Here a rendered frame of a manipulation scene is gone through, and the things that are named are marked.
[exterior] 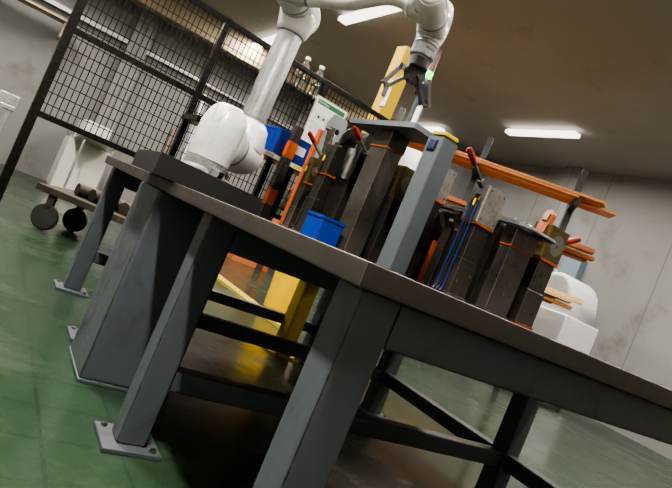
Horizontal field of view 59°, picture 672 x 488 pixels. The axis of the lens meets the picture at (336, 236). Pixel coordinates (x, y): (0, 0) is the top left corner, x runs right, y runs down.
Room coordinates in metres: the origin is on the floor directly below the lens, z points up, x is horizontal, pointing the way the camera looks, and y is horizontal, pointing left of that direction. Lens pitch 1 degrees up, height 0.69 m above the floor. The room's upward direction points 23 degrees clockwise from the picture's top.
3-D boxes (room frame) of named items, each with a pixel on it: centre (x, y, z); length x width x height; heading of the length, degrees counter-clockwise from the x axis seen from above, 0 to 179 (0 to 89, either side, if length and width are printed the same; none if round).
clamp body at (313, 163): (2.71, 0.22, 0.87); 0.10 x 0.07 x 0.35; 125
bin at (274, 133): (3.12, 0.40, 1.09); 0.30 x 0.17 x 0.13; 132
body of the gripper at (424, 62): (2.04, -0.03, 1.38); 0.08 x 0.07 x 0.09; 114
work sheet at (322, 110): (3.32, 0.30, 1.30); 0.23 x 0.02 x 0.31; 125
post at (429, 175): (1.84, -0.19, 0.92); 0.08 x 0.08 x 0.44; 35
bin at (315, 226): (2.01, 0.05, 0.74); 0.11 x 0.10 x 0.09; 35
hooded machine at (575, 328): (7.27, -2.83, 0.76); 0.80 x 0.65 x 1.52; 31
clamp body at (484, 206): (1.84, -0.38, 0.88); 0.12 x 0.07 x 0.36; 125
